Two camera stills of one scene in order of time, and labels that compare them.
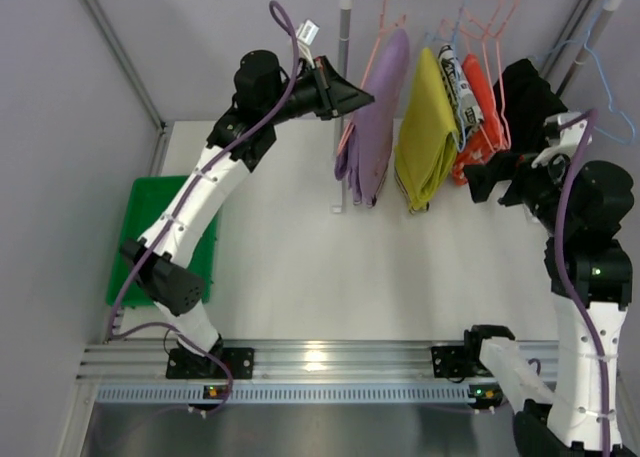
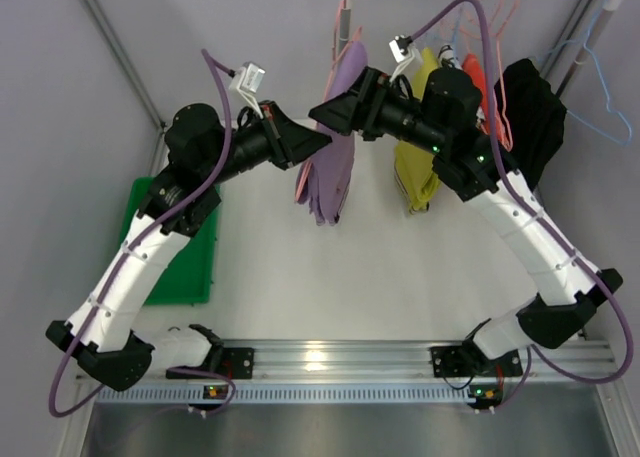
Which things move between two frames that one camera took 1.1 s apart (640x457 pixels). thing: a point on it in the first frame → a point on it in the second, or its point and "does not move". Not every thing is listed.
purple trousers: (381, 101) → (326, 180)
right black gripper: (507, 184) → (365, 107)
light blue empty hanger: (606, 83) does not move
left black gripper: (327, 93) → (276, 142)
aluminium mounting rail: (291, 361) does not move
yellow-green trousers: (428, 141) does not move
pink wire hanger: (386, 27) → (302, 179)
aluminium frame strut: (114, 40) does not move
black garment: (528, 103) does not move
